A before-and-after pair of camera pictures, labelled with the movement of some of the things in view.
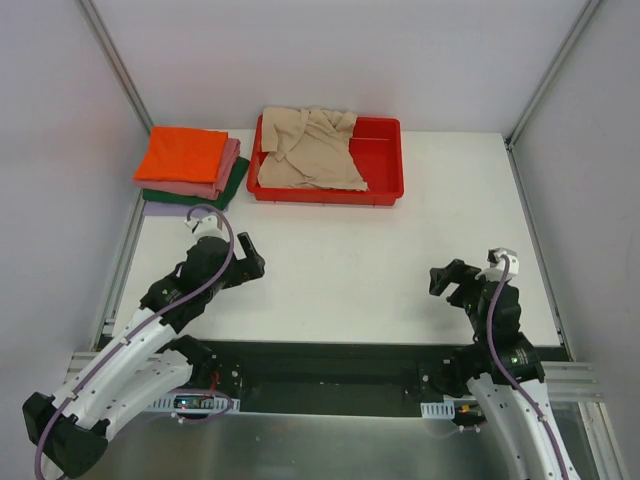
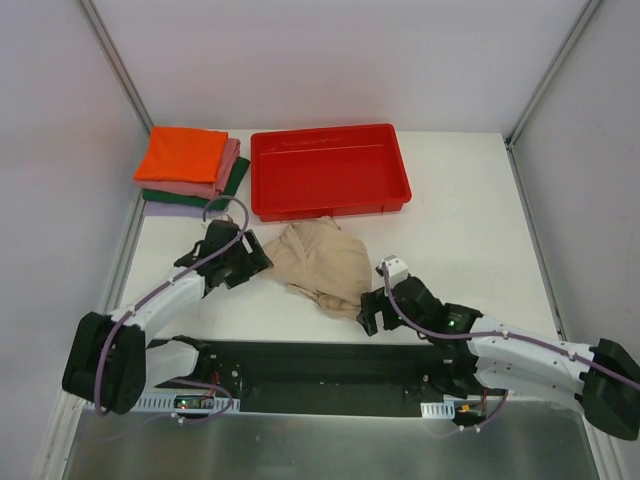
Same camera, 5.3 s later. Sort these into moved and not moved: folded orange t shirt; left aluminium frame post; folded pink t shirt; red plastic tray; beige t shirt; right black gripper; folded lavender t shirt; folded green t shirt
Moved: beige t shirt; right black gripper; red plastic tray
Not moved: folded green t shirt; folded pink t shirt; left aluminium frame post; folded orange t shirt; folded lavender t shirt
